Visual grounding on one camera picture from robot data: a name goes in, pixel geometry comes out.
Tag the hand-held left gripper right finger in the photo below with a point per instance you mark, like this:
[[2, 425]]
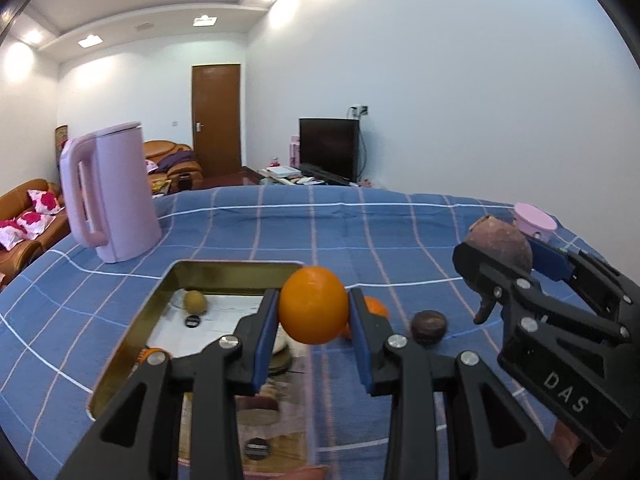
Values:
[[361, 347]]

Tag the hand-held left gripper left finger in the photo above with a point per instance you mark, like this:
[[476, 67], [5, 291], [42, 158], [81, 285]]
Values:
[[265, 345]]

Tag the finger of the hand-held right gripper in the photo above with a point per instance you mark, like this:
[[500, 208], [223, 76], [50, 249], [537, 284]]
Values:
[[550, 260], [475, 270]]

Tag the large purple passion fruit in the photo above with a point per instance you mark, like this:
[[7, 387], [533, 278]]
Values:
[[500, 245]]

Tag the orange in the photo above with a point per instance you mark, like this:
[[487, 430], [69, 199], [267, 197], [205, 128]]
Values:
[[376, 307], [312, 305], [145, 356]]

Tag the pink tin box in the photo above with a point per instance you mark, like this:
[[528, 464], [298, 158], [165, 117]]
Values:
[[150, 305]]

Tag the person's right hand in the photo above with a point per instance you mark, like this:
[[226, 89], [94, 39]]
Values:
[[567, 442]]

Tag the person's left hand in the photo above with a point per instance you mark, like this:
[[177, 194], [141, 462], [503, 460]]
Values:
[[305, 474]]

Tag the pink cartoon mug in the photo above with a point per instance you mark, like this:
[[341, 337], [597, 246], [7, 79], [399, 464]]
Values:
[[535, 217]]

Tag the white printed leaflet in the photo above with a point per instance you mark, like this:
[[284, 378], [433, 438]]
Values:
[[225, 310]]

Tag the small yellow-brown fruit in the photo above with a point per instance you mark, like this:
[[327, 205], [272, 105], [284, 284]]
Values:
[[257, 412]]

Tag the small dark round fruit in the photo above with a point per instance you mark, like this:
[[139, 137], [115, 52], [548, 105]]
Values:
[[428, 327]]

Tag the green kiwi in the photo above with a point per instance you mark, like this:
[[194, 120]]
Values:
[[195, 301]]

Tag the blue checked tablecloth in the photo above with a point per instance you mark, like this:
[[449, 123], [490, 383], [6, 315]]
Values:
[[350, 230]]

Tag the brown coffee table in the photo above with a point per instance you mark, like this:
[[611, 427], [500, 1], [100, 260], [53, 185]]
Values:
[[230, 179]]

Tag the white flat box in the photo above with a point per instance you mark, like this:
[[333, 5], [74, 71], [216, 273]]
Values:
[[281, 171]]

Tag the black soundbar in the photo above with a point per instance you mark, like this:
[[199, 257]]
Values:
[[322, 172]]

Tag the black television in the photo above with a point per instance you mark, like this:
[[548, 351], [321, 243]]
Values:
[[327, 145]]

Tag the dark purple cloth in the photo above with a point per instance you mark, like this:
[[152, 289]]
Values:
[[175, 161]]

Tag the pink electric kettle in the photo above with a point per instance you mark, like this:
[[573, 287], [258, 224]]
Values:
[[125, 195]]

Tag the pink floral cushion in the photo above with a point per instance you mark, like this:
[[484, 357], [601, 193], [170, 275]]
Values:
[[25, 227], [44, 201], [150, 166]]

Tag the brown wooden door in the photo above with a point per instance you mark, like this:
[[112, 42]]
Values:
[[215, 120]]

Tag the woven basket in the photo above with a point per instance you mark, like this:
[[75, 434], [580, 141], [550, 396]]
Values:
[[60, 142]]

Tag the square ceiling light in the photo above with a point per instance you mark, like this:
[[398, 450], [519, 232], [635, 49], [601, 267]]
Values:
[[90, 41], [205, 21]]

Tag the white wall socket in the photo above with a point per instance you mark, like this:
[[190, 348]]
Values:
[[359, 109]]

